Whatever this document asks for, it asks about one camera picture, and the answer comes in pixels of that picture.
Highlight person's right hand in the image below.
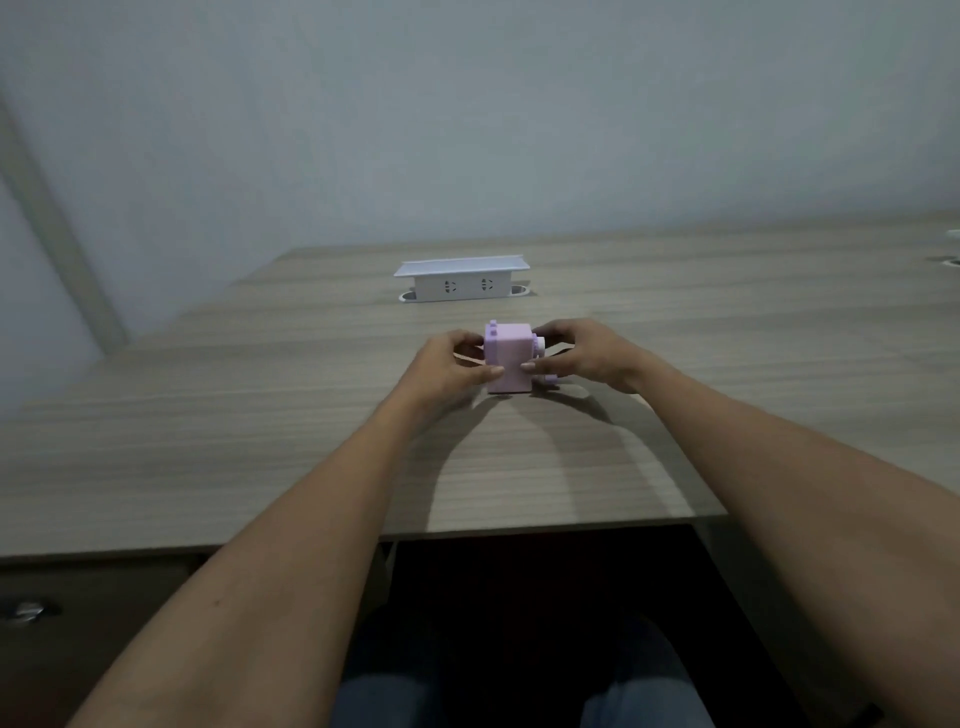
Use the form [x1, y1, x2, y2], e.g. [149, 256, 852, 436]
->
[520, 318, 651, 396]

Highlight person's left hand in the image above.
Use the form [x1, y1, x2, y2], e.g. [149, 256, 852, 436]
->
[396, 331, 506, 430]

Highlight purple pencil sharpener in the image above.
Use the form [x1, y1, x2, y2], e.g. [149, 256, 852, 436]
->
[483, 319, 564, 397]

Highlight person's right forearm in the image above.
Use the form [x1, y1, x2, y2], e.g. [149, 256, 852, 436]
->
[632, 351, 960, 728]

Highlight person's left forearm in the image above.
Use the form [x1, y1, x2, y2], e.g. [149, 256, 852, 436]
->
[66, 381, 451, 728]

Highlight white pop-up power socket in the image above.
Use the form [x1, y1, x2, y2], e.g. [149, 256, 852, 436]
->
[393, 255, 532, 304]
[925, 228, 960, 269]

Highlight person's left leg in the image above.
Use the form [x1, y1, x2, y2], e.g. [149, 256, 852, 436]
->
[328, 611, 455, 728]

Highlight person's leg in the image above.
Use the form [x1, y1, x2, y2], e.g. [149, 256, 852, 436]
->
[328, 611, 455, 728]
[579, 613, 720, 728]

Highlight person's right leg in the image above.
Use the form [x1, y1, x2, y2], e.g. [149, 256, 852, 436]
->
[579, 613, 720, 728]

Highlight brown drawer cabinet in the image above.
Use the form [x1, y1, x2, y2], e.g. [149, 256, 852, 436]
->
[0, 551, 226, 728]

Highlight silver drawer lock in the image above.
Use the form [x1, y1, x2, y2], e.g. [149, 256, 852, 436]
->
[0, 598, 63, 624]

